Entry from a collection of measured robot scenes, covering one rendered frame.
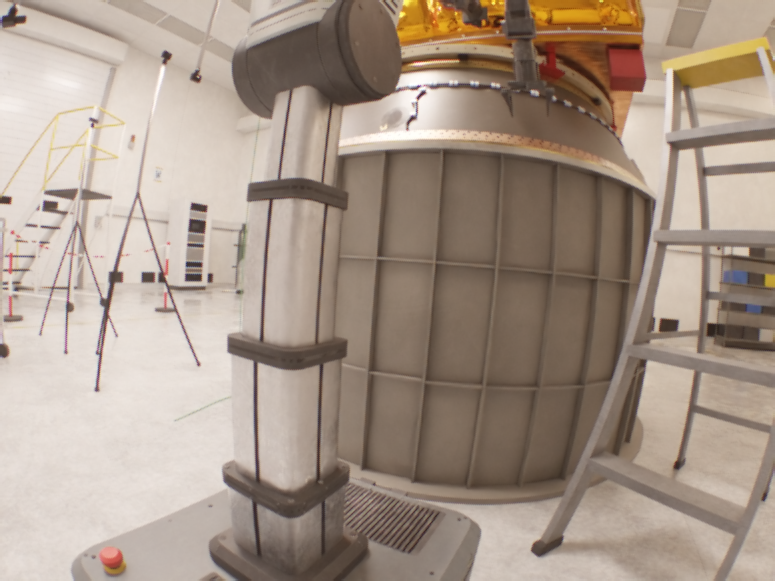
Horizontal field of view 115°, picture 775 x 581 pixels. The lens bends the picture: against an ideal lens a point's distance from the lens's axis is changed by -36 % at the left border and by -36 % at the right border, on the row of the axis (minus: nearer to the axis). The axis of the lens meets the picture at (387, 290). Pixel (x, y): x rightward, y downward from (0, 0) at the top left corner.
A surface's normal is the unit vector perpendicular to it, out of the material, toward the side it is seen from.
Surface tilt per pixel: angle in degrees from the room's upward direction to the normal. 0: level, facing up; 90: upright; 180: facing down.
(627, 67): 90
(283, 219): 90
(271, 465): 90
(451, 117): 62
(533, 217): 90
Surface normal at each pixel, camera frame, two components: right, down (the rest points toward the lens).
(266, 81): -0.40, 0.67
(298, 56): -0.44, 0.49
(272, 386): -0.46, 0.01
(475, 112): -0.12, -0.43
